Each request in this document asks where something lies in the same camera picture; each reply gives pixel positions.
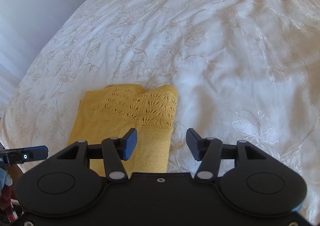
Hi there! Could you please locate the yellow knit sweater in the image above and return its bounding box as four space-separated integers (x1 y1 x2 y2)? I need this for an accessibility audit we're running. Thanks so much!
68 84 178 175

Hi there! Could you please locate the white embroidered bedspread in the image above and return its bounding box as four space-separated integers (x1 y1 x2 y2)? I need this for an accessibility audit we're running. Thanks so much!
1 0 319 224

